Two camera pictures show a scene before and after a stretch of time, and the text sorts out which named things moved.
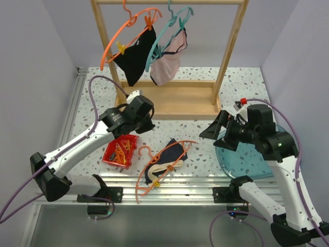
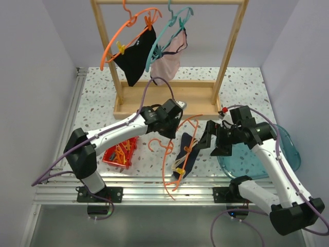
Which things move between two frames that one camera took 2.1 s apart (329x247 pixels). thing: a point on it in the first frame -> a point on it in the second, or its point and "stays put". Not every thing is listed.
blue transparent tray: [245, 163] stays put
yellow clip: [122, 48] stays put
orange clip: [148, 22] stays put
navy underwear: [172, 157] -> [186, 142]
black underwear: [134, 59] stays put
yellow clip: [157, 183] -> [181, 171]
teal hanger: [172, 20] stays put
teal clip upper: [181, 23] stays put
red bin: [120, 151] stays put
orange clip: [170, 168] -> [188, 149]
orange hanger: [154, 157] -> [177, 153]
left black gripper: [148, 126] -> [171, 134]
